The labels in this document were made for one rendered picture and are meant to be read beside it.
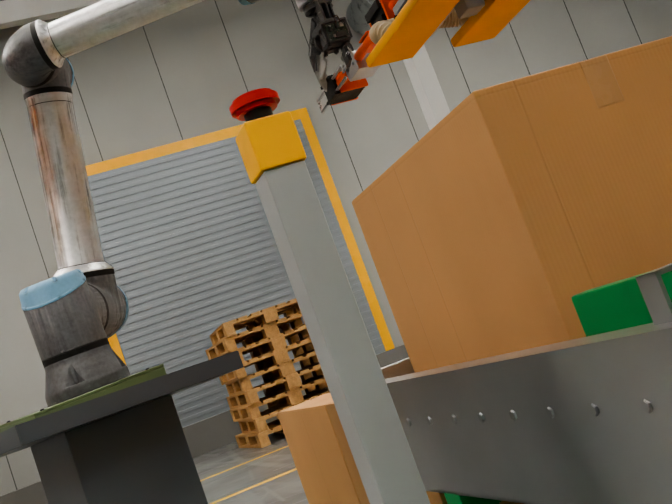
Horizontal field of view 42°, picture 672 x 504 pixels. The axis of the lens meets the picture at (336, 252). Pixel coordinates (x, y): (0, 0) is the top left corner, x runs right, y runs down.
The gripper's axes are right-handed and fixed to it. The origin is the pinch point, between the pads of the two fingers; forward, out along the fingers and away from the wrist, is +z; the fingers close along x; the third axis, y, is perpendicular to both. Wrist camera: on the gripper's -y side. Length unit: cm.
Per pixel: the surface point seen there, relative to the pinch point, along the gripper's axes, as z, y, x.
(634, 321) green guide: 67, 103, -23
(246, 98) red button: 23, 80, -50
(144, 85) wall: -358, -945, 151
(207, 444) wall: 122, -929, 74
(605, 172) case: 48, 85, -5
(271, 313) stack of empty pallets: 7, -681, 143
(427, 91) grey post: -71, -285, 182
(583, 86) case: 35, 85, -3
